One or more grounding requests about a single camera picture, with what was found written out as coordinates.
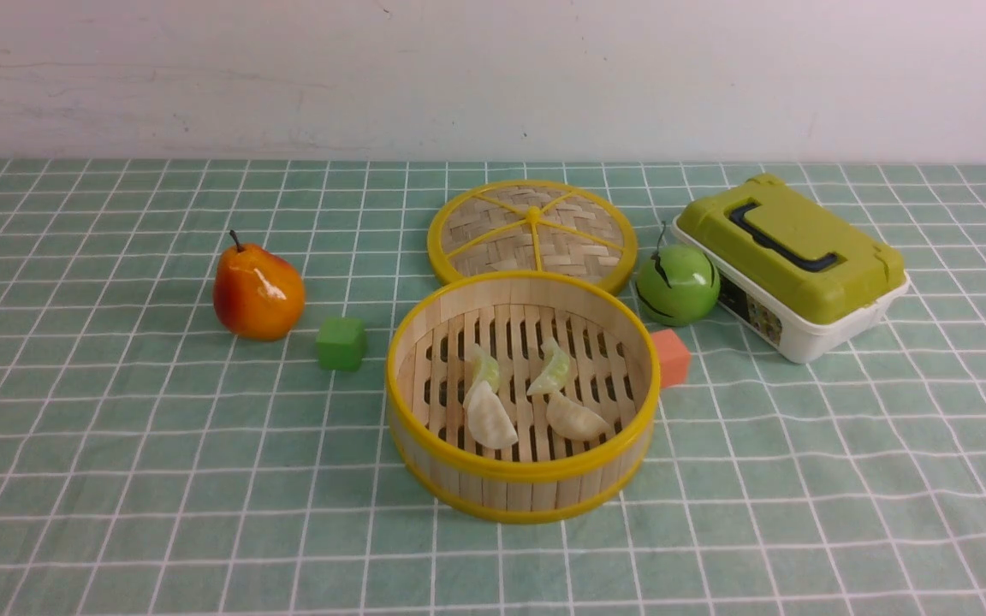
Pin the pale green dumpling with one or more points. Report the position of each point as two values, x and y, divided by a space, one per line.
484 369
556 370

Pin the yellow woven steamer lid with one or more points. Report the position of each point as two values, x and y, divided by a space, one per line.
533 225

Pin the bamboo steamer tray yellow rim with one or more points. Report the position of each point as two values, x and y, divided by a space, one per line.
543 477

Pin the cream white dumpling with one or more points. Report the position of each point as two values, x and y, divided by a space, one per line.
574 421

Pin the green cube block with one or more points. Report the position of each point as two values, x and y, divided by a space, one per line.
341 344

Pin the green toy apple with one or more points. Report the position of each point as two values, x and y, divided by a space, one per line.
677 284

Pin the orange cube block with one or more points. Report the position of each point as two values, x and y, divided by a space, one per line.
673 356

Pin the orange red toy pear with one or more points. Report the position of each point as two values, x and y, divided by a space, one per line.
256 294

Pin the green lidded white box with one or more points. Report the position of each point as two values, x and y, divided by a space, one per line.
802 278

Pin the green checkered tablecloth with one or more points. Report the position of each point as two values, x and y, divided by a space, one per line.
151 461

